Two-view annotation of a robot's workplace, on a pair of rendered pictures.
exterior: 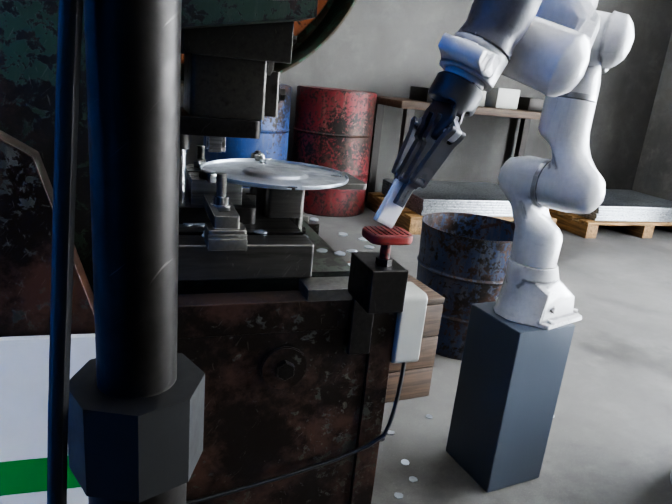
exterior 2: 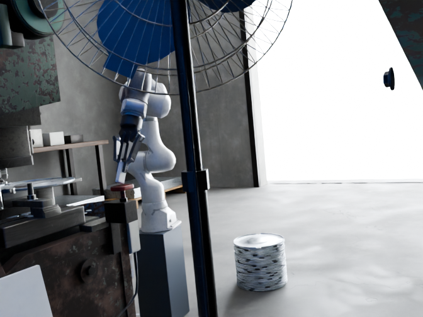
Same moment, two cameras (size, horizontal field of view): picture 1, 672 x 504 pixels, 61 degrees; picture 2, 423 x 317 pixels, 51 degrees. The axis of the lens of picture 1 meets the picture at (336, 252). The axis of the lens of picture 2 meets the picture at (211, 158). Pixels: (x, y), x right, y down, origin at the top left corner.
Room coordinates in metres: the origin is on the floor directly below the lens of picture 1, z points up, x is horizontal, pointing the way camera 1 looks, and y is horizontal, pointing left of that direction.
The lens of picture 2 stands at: (-0.51, 0.61, 0.94)
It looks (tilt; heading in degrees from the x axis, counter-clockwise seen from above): 5 degrees down; 321
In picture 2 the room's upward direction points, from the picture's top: 5 degrees counter-clockwise
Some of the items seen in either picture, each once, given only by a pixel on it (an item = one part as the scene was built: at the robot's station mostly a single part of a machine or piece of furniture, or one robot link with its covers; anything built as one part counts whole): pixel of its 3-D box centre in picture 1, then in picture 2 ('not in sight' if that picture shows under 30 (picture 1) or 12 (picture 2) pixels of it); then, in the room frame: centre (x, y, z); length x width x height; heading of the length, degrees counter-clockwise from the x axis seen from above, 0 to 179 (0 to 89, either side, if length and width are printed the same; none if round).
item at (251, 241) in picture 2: not in sight; (258, 240); (1.29, -1.11, 0.25); 0.29 x 0.29 x 0.01
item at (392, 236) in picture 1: (384, 253); (123, 195); (0.85, -0.08, 0.72); 0.07 x 0.06 x 0.08; 110
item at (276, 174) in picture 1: (275, 172); (32, 183); (1.12, 0.13, 0.78); 0.29 x 0.29 x 0.01
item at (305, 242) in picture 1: (208, 225); (4, 222); (1.07, 0.25, 0.68); 0.45 x 0.30 x 0.06; 20
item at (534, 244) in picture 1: (529, 208); (143, 176); (1.37, -0.46, 0.71); 0.18 x 0.11 x 0.25; 40
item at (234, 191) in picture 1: (212, 183); (2, 197); (1.08, 0.25, 0.76); 0.15 x 0.09 x 0.05; 20
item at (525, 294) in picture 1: (539, 286); (159, 212); (1.36, -0.52, 0.52); 0.22 x 0.19 x 0.14; 117
